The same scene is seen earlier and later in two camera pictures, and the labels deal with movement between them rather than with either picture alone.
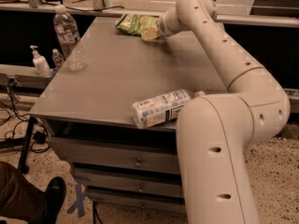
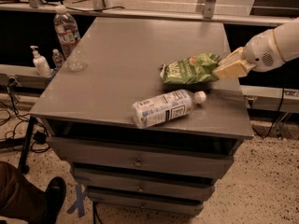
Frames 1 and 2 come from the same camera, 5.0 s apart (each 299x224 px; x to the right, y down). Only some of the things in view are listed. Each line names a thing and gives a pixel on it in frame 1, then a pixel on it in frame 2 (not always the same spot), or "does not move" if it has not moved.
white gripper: (162, 27) -> (261, 52)
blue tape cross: (78, 205) does not move
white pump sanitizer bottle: (40, 63) does not move
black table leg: (22, 167) does not move
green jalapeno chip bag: (134, 23) -> (194, 69)
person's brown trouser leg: (19, 197) does not move
